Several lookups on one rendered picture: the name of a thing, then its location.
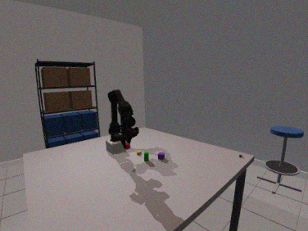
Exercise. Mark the purple cube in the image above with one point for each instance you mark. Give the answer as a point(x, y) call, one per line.
point(161, 155)

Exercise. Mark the red block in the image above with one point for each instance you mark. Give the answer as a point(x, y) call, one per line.
point(127, 146)

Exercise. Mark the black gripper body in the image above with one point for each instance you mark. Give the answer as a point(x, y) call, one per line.
point(121, 136)

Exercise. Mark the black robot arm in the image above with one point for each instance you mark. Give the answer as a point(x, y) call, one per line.
point(125, 111)

